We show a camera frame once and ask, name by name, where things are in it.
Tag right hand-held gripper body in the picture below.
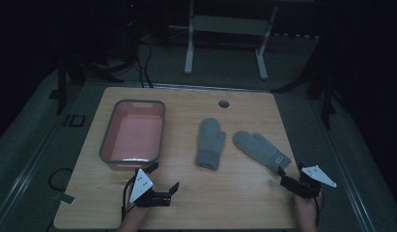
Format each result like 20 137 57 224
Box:
279 164 338 199

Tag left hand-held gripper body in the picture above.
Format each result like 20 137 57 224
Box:
124 168 172 208

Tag grey mitten with label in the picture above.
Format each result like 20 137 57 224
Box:
232 130 292 175

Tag pink basin with grey rim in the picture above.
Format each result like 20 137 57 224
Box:
99 99 167 171

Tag plain grey mitten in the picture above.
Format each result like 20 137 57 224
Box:
194 117 227 171

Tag person's right hand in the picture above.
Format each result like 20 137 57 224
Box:
291 190 325 232

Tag person's left hand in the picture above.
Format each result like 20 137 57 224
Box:
117 204 153 232

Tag black stand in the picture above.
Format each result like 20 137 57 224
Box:
272 62 338 131
55 52 125 116

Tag grey tape piece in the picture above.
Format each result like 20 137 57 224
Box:
52 191 77 206

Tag white metal stand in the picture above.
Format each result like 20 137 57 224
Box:
168 0 279 81

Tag left hand-held gripper black cable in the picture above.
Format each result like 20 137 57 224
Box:
121 178 136 222

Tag hand-held gripper black cable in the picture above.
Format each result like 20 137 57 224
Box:
313 188 326 226
121 178 136 222

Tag right hand-held gripper black cable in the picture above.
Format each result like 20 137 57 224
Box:
313 188 326 226

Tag black cable loop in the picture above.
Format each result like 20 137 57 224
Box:
47 166 74 192

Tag black hanging cables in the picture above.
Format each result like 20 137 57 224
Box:
133 40 155 89

